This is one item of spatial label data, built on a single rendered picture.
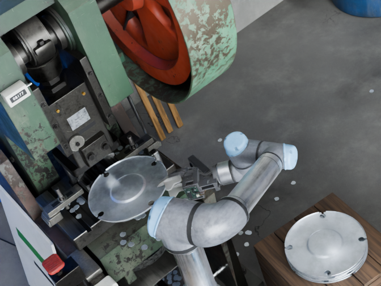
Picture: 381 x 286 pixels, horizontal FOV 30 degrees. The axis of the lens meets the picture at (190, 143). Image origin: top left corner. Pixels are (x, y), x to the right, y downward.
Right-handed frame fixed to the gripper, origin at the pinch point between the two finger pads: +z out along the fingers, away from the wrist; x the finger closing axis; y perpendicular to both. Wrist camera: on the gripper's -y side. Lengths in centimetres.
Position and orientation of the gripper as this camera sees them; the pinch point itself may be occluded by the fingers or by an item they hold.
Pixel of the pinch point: (161, 184)
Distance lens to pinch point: 236.4
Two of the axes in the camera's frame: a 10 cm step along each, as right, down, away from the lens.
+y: 0.0, 6.8, -7.3
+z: -9.4, 2.5, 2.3
